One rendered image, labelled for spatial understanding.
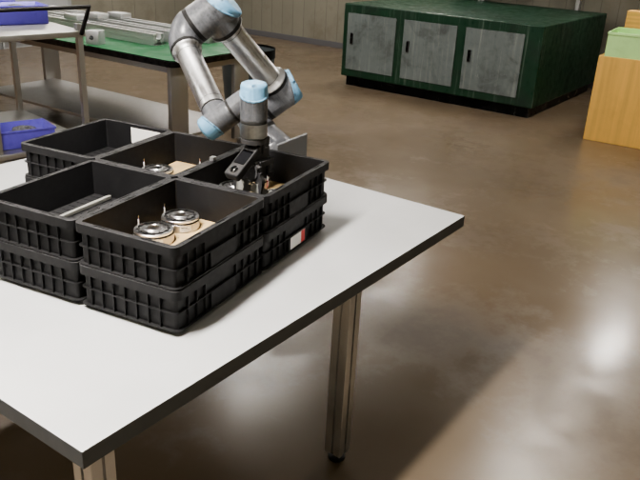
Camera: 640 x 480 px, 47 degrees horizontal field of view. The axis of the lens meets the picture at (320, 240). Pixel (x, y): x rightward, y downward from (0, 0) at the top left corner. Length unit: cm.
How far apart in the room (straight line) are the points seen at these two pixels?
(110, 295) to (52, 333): 16
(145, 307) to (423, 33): 620
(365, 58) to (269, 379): 563
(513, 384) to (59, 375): 186
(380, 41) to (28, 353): 658
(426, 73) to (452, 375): 511
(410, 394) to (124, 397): 148
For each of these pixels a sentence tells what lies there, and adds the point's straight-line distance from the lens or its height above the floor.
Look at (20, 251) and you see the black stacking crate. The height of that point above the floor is 81.
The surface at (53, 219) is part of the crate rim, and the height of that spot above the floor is 92.
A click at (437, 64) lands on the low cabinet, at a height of 38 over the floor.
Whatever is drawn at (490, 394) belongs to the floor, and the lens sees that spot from 291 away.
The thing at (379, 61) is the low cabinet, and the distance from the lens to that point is 797.
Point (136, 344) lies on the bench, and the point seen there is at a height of 70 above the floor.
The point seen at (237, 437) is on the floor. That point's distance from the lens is 257.
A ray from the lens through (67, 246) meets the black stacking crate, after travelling 188.
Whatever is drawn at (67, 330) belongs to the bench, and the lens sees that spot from 183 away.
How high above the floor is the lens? 160
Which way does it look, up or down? 23 degrees down
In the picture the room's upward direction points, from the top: 3 degrees clockwise
